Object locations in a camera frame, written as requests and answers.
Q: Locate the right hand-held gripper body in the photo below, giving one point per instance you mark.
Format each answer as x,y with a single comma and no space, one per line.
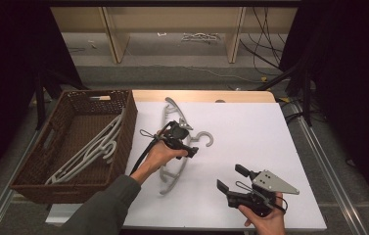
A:
270,184

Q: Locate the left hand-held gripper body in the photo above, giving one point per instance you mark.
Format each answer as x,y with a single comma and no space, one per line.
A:
176,133

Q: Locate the grey plastic clothes hanger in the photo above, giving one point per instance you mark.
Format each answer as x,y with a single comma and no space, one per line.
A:
210,139
111,156
90,149

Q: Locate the brown woven basket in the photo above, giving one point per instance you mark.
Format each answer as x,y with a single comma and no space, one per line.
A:
84,130

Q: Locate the person's left hand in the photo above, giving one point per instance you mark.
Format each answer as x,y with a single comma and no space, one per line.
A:
157,158

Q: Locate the person's right hand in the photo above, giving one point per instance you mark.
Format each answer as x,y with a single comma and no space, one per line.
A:
267,225

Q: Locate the white table mat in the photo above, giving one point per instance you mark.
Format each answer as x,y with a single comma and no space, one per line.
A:
253,137

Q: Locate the black metal stand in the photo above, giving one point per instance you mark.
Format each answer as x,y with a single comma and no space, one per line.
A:
306,98
40,98

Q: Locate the small white floor scrap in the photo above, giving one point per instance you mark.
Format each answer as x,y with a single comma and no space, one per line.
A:
161,34

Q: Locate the light wooden shelf unit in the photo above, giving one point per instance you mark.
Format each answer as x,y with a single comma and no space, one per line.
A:
172,19

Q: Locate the black curtain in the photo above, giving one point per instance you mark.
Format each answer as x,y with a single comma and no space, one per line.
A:
351,81
12,65

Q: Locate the aluminium frame rail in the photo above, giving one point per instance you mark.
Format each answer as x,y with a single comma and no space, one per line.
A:
2,202
332,176

